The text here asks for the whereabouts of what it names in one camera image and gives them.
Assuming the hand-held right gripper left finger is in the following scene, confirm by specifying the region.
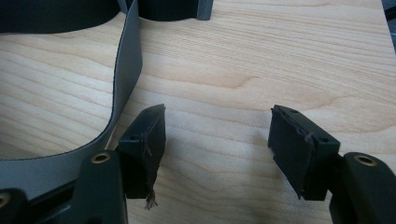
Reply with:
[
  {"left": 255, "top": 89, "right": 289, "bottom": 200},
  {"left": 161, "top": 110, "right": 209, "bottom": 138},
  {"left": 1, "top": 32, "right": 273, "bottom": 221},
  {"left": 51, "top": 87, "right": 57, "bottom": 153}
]
[{"left": 117, "top": 104, "right": 167, "bottom": 210}]

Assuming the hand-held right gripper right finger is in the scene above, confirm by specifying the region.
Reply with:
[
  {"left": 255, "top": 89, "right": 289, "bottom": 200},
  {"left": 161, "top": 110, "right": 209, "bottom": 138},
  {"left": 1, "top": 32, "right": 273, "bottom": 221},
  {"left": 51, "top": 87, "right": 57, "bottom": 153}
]
[{"left": 267, "top": 104, "right": 341, "bottom": 201}]

